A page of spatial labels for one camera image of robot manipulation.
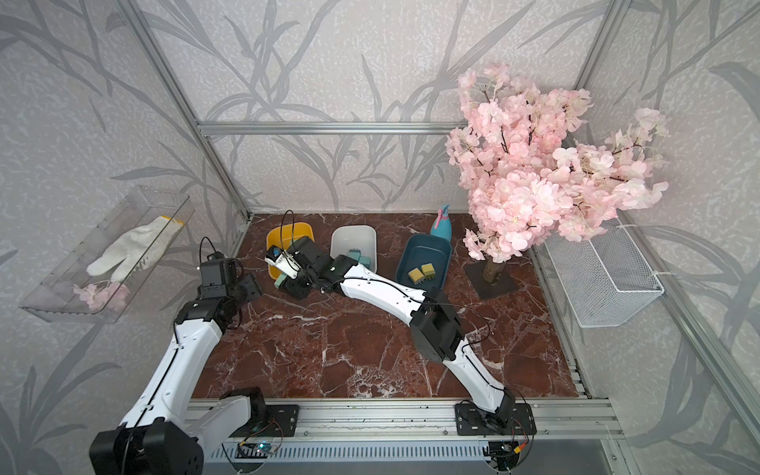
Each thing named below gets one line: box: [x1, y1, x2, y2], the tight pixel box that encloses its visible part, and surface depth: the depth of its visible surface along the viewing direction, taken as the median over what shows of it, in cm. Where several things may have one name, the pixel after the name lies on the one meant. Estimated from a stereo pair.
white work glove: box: [86, 215, 186, 283], surface depth 68 cm
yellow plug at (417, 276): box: [407, 267, 425, 285], surface depth 101 cm
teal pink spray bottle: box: [429, 203, 453, 242], surface depth 105 cm
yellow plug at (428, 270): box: [420, 263, 437, 281], surface depth 103 cm
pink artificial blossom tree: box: [446, 64, 668, 300], surface depth 57 cm
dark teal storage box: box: [395, 233, 453, 292], surface depth 106 cm
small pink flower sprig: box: [73, 280, 131, 312], surface depth 60 cm
